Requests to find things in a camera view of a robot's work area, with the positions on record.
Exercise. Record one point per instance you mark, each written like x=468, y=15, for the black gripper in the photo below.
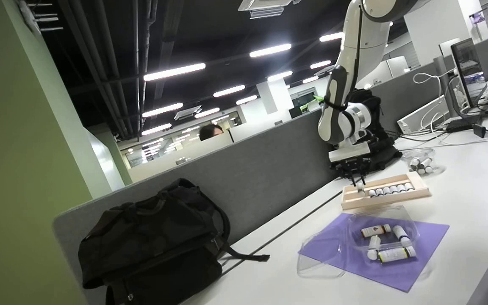
x=348, y=167

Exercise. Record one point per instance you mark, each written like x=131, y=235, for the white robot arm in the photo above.
x=366, y=29

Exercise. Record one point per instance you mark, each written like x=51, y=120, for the row of bottles in tray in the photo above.
x=388, y=189

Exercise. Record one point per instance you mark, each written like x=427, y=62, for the wooden tray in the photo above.
x=354, y=196

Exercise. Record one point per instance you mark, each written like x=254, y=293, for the small white bottle right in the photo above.
x=402, y=234

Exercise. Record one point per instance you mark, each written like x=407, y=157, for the small white bottle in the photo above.
x=373, y=247
x=402, y=234

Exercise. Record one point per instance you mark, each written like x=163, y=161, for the small white bottle centre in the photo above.
x=373, y=247

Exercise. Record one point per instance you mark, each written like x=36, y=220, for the large white bottle front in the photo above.
x=397, y=254

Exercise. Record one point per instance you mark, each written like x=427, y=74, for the far black backpack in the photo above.
x=358, y=132

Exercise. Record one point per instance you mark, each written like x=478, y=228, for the black backpack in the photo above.
x=158, y=250
x=358, y=132

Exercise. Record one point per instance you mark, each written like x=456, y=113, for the clear plastic bowl with bottles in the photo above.
x=420, y=159

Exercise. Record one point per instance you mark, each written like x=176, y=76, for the purple mat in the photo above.
x=375, y=249

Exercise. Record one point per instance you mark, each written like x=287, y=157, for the grey desk partition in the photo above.
x=253, y=181

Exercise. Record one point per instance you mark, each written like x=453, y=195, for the computer monitor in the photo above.
x=470, y=69

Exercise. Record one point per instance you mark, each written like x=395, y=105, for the near black backpack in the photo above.
x=158, y=250

